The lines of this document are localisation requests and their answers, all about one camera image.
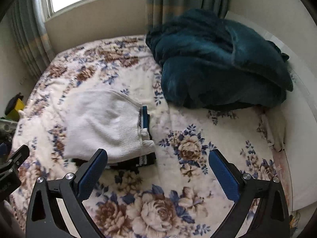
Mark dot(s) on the white knit sweater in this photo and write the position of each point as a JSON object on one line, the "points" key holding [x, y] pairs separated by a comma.
{"points": [[47, 119]]}

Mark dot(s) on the white bed headboard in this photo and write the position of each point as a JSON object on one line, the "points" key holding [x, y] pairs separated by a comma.
{"points": [[299, 110]]}

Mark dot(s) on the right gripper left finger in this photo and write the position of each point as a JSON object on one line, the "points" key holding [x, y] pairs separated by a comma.
{"points": [[44, 218]]}

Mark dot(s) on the navy striped knit garment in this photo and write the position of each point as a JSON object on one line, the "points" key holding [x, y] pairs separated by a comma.
{"points": [[122, 132]]}

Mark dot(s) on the floral fleece bed blanket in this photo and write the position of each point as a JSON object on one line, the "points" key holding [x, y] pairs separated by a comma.
{"points": [[176, 196]]}

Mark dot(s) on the yellow box with black item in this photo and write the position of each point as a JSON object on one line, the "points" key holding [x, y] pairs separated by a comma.
{"points": [[14, 105]]}

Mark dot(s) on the dark teal plush blanket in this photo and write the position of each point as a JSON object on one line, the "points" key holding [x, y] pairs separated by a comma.
{"points": [[219, 64]]}

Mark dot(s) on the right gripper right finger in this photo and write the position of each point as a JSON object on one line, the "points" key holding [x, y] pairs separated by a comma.
{"points": [[271, 218]]}

